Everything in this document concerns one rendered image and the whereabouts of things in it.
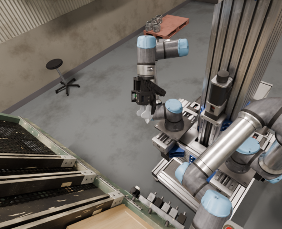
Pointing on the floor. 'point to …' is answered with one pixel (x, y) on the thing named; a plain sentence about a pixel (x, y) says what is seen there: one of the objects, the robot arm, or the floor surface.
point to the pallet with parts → (165, 26)
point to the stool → (53, 64)
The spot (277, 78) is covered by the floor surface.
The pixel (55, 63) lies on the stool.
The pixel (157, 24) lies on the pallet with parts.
